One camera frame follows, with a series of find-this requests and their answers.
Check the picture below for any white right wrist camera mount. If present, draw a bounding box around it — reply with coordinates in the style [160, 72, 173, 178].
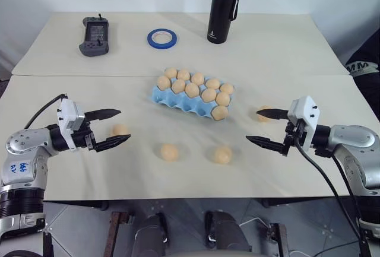
[287, 95, 322, 151]

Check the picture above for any blue tape roll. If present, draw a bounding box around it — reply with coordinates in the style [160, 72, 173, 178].
[147, 27, 179, 51]

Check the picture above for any black bag with white letters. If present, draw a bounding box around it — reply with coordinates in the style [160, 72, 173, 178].
[344, 35, 380, 129]

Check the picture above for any dark rounded shape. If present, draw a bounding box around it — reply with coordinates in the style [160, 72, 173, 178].
[132, 211, 170, 257]
[204, 209, 254, 257]

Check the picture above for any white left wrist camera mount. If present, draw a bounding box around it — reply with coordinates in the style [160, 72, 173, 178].
[56, 97, 87, 150]

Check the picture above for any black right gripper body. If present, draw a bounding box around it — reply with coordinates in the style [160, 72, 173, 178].
[283, 119, 307, 148]

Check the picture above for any thin white cable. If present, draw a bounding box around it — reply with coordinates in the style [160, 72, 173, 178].
[239, 216, 270, 231]

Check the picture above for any rusty brown metal bar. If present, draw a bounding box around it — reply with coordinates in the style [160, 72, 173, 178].
[268, 222, 289, 257]
[109, 211, 131, 257]

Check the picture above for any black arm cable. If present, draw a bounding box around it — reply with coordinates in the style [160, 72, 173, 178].
[331, 154, 365, 221]
[296, 143, 372, 257]
[23, 93, 68, 130]

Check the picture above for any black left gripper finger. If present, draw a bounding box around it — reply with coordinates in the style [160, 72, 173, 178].
[94, 134, 132, 153]
[84, 108, 122, 122]

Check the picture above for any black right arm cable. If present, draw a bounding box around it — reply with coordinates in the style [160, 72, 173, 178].
[296, 143, 372, 257]
[331, 154, 365, 221]

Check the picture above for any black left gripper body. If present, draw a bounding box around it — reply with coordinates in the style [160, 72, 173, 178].
[72, 120, 98, 153]

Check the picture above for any blue egg tray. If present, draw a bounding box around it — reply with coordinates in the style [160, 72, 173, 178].
[148, 67, 237, 122]

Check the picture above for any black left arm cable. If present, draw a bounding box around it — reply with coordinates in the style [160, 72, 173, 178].
[23, 93, 68, 130]

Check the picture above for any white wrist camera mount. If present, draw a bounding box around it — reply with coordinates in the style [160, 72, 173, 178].
[56, 97, 87, 150]
[287, 95, 322, 151]

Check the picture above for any grey handheld remote controller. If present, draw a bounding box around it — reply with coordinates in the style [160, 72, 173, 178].
[78, 13, 110, 58]

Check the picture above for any black thermos bottle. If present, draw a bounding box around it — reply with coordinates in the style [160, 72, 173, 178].
[207, 0, 242, 45]

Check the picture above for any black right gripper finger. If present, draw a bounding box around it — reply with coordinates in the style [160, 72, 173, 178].
[256, 107, 290, 120]
[245, 135, 291, 157]

